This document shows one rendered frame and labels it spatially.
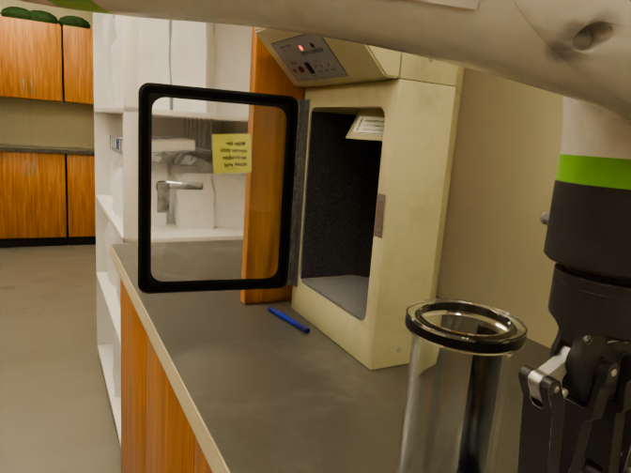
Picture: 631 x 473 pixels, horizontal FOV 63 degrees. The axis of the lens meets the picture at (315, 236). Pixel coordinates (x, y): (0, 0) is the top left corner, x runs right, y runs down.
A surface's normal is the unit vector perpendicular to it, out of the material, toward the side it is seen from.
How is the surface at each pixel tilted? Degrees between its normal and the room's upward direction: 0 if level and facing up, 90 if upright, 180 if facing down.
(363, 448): 0
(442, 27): 139
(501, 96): 90
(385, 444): 0
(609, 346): 90
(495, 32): 135
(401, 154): 90
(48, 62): 90
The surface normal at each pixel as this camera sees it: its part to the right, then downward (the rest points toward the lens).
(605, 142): -0.79, 0.11
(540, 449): -0.89, 0.14
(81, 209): 0.46, 0.21
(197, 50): -0.19, 0.29
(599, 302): -0.63, 0.11
